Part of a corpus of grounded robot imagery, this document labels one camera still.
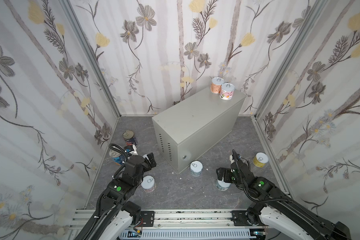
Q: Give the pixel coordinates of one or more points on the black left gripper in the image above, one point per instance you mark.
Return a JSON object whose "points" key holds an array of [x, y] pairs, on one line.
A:
{"points": [[150, 159]]}

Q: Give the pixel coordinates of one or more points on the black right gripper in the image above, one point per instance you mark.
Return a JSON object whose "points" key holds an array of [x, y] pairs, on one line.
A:
{"points": [[225, 174]]}

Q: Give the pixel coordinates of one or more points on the teal labelled white-lid can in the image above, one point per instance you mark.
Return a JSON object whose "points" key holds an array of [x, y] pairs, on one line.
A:
{"points": [[222, 186]]}

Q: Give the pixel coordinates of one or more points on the pink fruit labelled can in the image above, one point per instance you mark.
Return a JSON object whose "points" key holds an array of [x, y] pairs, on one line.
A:
{"points": [[227, 91]]}

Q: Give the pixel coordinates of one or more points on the orange labelled can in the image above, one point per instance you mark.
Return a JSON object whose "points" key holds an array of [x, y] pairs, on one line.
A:
{"points": [[216, 85]]}

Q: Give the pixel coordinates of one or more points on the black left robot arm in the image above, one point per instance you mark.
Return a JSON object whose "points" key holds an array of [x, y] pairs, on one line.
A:
{"points": [[114, 212]]}

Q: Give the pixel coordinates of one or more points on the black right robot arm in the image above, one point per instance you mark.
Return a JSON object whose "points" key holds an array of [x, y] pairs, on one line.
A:
{"points": [[272, 207]]}

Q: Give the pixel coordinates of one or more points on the pink labelled white-lid can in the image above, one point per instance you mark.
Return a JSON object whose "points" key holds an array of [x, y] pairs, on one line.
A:
{"points": [[148, 184]]}

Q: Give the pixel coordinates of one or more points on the yellow labelled can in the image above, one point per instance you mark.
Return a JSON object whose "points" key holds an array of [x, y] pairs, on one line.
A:
{"points": [[260, 160]]}

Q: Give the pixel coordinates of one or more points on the blue labelled tin can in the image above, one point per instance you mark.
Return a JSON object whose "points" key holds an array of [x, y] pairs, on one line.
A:
{"points": [[117, 157]]}

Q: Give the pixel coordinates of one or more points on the dark blue tomato can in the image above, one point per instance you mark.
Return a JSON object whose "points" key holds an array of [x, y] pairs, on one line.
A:
{"points": [[129, 138]]}

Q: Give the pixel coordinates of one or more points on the grey metal cabinet box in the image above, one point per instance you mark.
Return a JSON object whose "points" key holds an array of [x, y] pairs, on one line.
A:
{"points": [[190, 128]]}

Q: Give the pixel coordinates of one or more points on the light blue can near cabinet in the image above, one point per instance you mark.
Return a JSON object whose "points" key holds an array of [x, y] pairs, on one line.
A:
{"points": [[196, 168]]}

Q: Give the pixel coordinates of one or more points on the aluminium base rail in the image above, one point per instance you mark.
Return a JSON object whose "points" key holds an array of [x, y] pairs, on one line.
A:
{"points": [[196, 219]]}

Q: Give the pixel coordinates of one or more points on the white slotted cable duct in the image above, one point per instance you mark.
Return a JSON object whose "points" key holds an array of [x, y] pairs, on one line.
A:
{"points": [[190, 234]]}

